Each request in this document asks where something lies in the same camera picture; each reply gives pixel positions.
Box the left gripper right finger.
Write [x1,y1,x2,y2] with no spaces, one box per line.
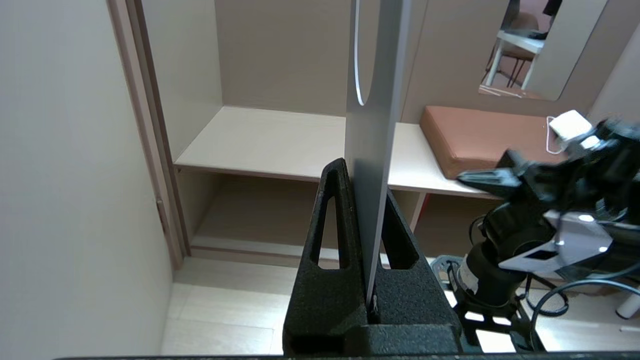
[370,189,463,328]

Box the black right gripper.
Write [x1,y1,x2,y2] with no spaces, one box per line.
[457,120,640,218]

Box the white furniture leg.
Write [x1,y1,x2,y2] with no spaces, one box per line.
[616,291,640,321]

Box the blue do-not-disturb door hanger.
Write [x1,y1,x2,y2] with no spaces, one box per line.
[345,0,413,307]

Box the thin white cable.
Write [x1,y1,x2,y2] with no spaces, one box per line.
[544,116,567,156]

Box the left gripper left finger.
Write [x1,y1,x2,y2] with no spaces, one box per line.
[282,158,372,353]

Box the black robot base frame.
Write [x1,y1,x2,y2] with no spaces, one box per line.
[430,255,548,353]

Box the white shelf board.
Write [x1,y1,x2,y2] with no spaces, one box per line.
[174,106,501,201]

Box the black braided cable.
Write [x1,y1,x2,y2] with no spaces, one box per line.
[520,262,640,351]

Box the beige door frame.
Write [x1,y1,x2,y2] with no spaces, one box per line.
[107,0,192,271]

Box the wall mirror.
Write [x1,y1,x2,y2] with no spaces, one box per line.
[477,0,611,102]

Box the brown seat cushion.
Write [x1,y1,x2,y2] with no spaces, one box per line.
[419,105,571,180]

